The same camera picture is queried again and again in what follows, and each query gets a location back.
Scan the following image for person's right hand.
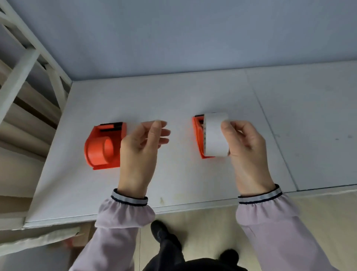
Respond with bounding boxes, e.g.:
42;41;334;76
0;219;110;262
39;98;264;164
221;120;276;196

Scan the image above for person's left hand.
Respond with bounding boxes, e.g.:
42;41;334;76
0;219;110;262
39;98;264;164
118;120;171;198

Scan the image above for white tape roll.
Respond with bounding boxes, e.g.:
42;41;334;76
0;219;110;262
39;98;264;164
203;112;231;157

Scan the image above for person's left forearm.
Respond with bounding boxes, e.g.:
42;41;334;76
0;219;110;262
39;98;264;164
69;189;156;271

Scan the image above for person's right forearm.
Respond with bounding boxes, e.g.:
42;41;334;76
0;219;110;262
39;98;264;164
236;184;340;271

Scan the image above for orange tape dispenser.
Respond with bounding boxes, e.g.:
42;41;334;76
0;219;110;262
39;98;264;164
192;114;216;159
84;122;128;170

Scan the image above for person's black shoe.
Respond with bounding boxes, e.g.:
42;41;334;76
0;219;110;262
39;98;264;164
150;220;182;247
219;249;240;266

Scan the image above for person's black trousers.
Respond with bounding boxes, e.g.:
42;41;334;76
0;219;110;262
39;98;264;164
142;237;249;271

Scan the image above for beige wooden boards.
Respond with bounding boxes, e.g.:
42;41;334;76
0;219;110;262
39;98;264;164
0;59;62;196

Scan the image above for white padded bar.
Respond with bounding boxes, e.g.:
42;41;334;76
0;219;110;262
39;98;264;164
0;226;82;256

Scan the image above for white metal frame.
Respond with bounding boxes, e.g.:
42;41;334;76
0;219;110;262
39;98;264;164
0;0;73;125

